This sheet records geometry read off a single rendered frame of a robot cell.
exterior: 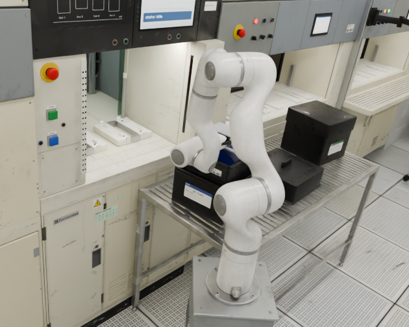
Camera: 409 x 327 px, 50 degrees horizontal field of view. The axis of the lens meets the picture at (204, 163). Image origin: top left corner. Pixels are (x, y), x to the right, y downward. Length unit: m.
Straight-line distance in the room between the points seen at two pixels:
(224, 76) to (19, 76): 0.65
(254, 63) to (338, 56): 1.96
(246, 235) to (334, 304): 1.52
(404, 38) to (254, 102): 3.44
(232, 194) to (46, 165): 0.74
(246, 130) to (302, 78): 2.13
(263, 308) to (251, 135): 0.59
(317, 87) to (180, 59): 1.49
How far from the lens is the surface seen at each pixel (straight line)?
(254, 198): 1.30
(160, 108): 2.23
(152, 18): 1.77
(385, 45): 4.72
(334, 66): 3.26
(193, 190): 1.86
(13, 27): 1.47
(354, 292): 2.95
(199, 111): 1.50
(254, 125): 1.29
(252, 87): 1.33
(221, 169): 1.78
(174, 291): 2.62
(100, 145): 2.06
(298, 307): 2.71
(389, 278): 3.18
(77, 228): 1.93
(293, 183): 2.06
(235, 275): 1.48
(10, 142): 1.59
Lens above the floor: 1.84
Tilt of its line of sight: 28 degrees down
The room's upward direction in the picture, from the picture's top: 8 degrees clockwise
